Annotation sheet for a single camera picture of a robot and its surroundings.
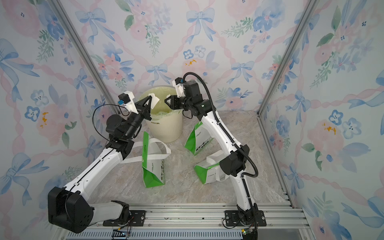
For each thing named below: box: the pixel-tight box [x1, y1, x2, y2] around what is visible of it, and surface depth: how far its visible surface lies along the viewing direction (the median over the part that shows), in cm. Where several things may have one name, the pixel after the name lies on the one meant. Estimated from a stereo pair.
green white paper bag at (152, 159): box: [120, 131, 172, 188], surface depth 75 cm
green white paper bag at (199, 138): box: [184, 121, 214, 156], surface depth 86 cm
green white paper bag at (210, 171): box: [193, 150, 229, 185], surface depth 73 cm
